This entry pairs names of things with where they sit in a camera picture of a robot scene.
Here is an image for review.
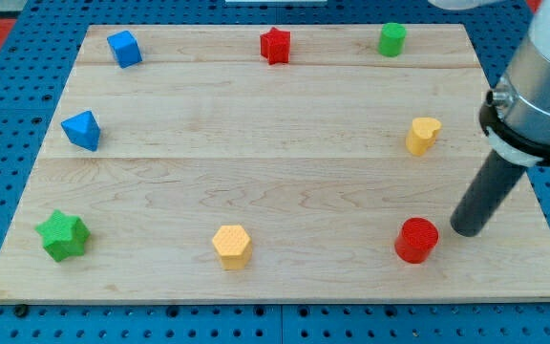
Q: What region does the blue triangular block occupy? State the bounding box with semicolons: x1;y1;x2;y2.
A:
61;111;100;152

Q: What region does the red cylinder block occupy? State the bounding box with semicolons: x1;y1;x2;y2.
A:
394;217;439;264

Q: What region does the yellow heart block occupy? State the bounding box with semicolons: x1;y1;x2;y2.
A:
405;117;442;156

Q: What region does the green cylinder block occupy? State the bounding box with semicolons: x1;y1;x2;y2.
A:
377;22;407;57

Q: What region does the red star block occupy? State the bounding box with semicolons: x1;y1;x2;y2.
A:
260;27;291;65

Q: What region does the green star block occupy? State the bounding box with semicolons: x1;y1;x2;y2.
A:
34;209;91;262

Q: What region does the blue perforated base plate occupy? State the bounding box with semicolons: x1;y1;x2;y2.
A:
0;0;550;343

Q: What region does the blue cube block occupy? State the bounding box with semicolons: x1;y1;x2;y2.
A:
107;31;142;69

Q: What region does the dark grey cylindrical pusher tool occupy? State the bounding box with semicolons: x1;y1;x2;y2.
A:
450;150;526;237

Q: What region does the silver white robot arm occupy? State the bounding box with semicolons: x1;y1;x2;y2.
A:
479;0;550;175

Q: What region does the yellow hexagon block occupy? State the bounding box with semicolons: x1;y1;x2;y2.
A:
212;225;252;270

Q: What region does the light wooden board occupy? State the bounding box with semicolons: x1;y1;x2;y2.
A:
0;24;550;305

